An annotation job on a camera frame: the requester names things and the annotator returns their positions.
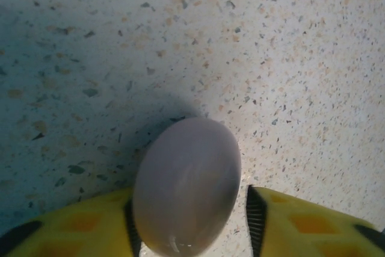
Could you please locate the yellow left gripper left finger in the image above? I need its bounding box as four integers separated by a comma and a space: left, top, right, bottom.
0, 187, 143, 257

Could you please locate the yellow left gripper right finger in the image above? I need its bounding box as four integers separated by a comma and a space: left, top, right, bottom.
245, 185, 385, 257

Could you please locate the pink earbud charging case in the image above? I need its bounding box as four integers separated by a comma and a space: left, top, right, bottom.
133, 117, 242, 257

